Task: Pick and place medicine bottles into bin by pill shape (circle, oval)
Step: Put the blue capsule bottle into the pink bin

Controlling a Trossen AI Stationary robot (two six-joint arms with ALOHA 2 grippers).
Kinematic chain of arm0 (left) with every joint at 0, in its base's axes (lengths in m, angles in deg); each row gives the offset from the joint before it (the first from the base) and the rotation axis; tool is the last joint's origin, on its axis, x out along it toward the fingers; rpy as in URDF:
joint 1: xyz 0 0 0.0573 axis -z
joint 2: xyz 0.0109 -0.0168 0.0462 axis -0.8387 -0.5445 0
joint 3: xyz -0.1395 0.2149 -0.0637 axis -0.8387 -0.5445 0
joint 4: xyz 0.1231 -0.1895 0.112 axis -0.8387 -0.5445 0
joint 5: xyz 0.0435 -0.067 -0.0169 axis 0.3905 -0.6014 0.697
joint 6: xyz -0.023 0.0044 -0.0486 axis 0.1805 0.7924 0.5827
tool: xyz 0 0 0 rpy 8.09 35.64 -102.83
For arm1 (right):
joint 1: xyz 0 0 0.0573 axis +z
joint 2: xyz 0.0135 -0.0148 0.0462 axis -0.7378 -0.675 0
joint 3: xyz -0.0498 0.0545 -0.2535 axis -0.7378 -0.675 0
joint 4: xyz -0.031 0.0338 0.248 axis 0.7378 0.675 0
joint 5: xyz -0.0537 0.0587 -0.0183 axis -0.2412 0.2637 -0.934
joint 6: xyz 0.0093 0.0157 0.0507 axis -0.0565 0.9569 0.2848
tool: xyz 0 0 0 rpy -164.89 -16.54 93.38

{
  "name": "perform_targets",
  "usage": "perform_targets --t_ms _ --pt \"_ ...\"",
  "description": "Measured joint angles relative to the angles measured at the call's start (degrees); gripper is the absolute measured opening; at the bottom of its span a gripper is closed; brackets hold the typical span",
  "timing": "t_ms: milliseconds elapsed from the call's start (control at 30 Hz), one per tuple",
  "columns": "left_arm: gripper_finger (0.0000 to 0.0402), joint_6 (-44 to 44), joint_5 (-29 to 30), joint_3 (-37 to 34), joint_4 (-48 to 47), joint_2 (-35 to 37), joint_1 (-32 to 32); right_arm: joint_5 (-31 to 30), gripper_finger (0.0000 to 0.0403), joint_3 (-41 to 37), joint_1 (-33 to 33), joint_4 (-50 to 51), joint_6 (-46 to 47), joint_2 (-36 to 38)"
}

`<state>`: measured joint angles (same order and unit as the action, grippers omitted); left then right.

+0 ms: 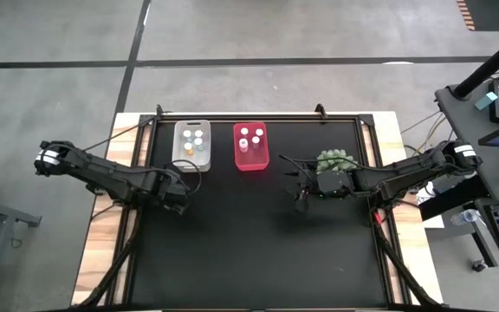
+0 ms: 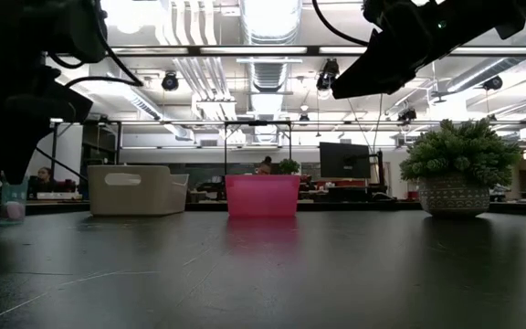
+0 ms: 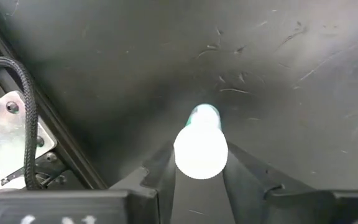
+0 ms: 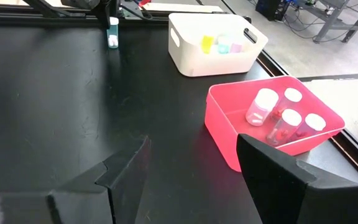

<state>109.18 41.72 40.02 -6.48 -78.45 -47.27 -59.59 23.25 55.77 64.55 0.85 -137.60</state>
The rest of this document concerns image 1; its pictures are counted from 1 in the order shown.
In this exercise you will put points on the black pole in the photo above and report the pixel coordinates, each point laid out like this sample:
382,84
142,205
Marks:
487,67

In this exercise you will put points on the dark mat with striped edge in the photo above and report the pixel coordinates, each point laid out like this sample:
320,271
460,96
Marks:
492,13

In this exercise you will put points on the grey side desk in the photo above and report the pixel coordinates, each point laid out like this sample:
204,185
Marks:
462,130

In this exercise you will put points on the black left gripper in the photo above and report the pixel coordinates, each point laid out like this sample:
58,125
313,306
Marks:
171,188

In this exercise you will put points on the clear bottle with white cap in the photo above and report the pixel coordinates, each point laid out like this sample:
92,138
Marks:
259,132

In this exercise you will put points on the red connector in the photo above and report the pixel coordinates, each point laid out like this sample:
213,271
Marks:
377,218

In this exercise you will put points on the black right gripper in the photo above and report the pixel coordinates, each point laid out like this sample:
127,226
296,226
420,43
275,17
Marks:
332,184

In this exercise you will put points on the teal block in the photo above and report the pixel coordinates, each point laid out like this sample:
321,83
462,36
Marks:
486,101

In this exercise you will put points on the black caster wheel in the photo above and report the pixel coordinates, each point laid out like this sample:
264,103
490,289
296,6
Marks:
479,265

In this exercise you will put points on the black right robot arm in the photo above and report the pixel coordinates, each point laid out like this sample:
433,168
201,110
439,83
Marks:
405,173

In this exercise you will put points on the green succulent in patterned pot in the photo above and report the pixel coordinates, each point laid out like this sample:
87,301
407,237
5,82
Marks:
334,157

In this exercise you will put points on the black aluminium table frame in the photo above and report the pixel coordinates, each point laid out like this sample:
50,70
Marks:
223,118

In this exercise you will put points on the white paper sheet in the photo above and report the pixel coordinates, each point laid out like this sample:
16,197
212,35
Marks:
433,221

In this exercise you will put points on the black desk leg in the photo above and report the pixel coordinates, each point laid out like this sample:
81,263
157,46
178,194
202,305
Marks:
485,247

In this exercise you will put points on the pink plastic bin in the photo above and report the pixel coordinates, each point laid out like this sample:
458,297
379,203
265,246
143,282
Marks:
251,160

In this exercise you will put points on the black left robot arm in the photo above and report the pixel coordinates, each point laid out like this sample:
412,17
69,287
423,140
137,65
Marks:
111,177

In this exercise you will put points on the clear water bottle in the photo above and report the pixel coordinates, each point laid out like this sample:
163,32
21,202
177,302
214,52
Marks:
466,216

